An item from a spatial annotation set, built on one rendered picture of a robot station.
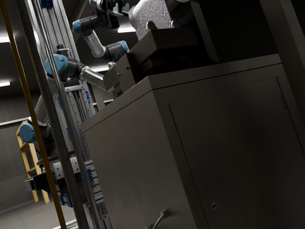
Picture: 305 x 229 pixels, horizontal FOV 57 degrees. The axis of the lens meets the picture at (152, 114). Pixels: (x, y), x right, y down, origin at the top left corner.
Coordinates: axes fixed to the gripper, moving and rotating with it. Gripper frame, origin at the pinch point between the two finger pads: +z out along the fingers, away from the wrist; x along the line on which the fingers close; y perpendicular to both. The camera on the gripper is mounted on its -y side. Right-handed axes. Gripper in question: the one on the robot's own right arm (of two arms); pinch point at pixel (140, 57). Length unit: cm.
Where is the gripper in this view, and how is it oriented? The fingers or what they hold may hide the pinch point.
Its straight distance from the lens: 126.6
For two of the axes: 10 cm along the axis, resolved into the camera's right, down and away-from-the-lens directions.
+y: -3.1, -9.5, 0.8
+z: 4.9, -2.3, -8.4
